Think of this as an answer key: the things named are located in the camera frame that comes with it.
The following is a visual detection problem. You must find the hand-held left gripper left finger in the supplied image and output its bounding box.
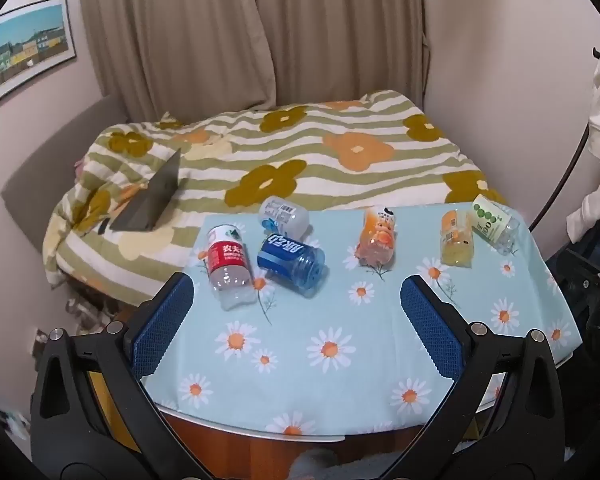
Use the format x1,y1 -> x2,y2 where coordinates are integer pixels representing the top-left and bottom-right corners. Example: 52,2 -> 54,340
30,272 -> 202,480

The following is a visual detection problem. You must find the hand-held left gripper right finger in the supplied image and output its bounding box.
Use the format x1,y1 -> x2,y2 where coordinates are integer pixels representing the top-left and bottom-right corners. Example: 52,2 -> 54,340
400,274 -> 567,480

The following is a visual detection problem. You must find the yellow plastic bottle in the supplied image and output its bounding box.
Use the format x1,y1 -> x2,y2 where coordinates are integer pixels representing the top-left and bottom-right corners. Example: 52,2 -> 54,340
440,209 -> 475,267

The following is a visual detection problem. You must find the red label plastic bottle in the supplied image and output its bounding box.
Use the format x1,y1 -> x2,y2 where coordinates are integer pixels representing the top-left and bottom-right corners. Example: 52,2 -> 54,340
207,225 -> 257,311

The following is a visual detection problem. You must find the light blue daisy tablecloth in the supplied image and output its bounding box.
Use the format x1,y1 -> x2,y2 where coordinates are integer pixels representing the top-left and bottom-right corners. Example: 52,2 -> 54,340
142,202 -> 581,436

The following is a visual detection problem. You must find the orange label plastic bottle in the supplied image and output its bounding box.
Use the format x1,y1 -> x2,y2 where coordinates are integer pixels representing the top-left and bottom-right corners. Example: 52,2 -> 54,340
356,206 -> 399,268

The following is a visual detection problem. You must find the green dotted label plastic bottle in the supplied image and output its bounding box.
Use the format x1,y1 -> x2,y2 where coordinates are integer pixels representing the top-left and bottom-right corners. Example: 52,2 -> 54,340
471,194 -> 521,256

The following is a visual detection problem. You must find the wooden table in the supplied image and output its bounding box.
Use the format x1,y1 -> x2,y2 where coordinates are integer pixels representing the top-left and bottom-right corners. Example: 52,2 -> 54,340
87,350 -> 576,480

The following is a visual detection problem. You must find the dark grey laptop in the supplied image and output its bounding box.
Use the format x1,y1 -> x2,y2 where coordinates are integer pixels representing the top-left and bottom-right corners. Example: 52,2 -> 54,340
109,149 -> 182,233

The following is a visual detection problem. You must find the blue label plastic bottle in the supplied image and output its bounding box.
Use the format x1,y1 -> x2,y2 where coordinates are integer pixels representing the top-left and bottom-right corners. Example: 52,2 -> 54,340
256,234 -> 327,297

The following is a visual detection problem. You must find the black equipment stand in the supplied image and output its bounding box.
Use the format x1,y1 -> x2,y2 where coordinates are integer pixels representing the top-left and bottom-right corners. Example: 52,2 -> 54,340
545,230 -> 600,376

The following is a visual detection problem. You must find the clear white label plastic bottle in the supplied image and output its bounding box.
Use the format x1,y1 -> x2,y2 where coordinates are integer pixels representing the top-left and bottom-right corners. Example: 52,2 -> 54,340
258,196 -> 311,236

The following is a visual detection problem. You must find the striped floral blanket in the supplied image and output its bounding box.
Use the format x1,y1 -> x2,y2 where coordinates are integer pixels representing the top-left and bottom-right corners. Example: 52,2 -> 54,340
42,90 -> 508,306

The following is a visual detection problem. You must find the grey bed headboard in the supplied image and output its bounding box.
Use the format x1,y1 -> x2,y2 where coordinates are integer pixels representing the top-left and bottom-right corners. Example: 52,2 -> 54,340
1,94 -> 131,241

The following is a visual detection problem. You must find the beige curtain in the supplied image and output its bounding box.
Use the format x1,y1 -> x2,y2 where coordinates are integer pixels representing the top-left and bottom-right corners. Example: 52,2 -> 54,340
77,0 -> 431,123

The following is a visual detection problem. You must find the black cable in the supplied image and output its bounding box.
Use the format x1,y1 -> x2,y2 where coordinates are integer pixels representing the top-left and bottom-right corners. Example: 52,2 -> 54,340
530,122 -> 591,231

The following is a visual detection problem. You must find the framed wall picture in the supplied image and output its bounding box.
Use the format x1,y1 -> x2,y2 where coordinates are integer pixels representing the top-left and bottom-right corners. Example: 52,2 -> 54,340
0,0 -> 77,108

